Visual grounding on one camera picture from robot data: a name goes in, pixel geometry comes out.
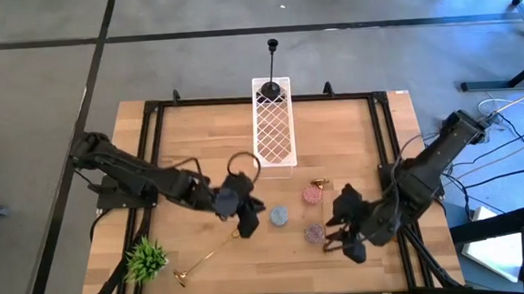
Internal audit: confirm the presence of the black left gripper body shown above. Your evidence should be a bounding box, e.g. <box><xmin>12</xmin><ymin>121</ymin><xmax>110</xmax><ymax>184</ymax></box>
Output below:
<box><xmin>212</xmin><ymin>170</ymin><xmax>258</xmax><ymax>220</ymax></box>

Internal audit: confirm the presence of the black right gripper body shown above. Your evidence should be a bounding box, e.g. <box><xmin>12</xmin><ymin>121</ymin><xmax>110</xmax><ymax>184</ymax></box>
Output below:
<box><xmin>338</xmin><ymin>197</ymin><xmax>398</xmax><ymax>249</ymax></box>

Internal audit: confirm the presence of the blue patterned candle tin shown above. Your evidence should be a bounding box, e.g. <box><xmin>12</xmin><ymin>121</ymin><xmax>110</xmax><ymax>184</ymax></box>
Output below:
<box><xmin>267</xmin><ymin>204</ymin><xmax>291</xmax><ymax>228</ymax></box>

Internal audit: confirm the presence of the pink patterned candle tin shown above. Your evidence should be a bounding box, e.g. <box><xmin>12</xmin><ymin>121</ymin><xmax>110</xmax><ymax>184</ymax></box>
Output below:
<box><xmin>301</xmin><ymin>185</ymin><xmax>324</xmax><ymax>207</ymax></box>

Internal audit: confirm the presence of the purple patterned candle tin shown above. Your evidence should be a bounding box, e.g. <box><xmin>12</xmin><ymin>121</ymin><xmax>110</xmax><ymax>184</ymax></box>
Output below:
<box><xmin>302</xmin><ymin>220</ymin><xmax>328</xmax><ymax>247</ymax></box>

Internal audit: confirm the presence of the gold candlestick holder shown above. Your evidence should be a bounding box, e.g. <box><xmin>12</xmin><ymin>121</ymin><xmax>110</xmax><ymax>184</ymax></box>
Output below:
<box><xmin>170</xmin><ymin>228</ymin><xmax>245</xmax><ymax>289</ymax></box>

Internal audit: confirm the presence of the black candlestick holder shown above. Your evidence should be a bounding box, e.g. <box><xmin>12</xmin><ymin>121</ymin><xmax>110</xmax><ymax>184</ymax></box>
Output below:
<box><xmin>257</xmin><ymin>37</ymin><xmax>284</xmax><ymax>103</ymax></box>

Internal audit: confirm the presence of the green artificial potted plant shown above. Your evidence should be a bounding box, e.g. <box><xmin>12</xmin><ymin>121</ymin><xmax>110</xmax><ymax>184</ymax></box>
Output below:
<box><xmin>120</xmin><ymin>233</ymin><xmax>172</xmax><ymax>285</ymax></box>

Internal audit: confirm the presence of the white box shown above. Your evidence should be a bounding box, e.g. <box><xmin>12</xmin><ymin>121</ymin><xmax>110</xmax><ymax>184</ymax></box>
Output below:
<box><xmin>457</xmin><ymin>202</ymin><xmax>524</xmax><ymax>287</ymax></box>

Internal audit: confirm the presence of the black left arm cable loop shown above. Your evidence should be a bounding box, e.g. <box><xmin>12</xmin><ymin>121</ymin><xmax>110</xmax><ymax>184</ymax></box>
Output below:
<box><xmin>225</xmin><ymin>150</ymin><xmax>265</xmax><ymax>188</ymax></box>

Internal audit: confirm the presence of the white wire shelf rack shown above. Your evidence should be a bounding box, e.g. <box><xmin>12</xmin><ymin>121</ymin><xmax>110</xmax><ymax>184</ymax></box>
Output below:
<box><xmin>247</xmin><ymin>75</ymin><xmax>299</xmax><ymax>182</ymax></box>

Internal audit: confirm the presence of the black table frame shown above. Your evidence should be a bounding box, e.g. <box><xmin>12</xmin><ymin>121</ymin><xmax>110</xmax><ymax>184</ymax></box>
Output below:
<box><xmin>76</xmin><ymin>72</ymin><xmax>464</xmax><ymax>294</ymax></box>

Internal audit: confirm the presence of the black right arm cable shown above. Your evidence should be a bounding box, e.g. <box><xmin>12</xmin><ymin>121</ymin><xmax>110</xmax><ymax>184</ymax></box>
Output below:
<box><xmin>432</xmin><ymin>103</ymin><xmax>524</xmax><ymax>219</ymax></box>

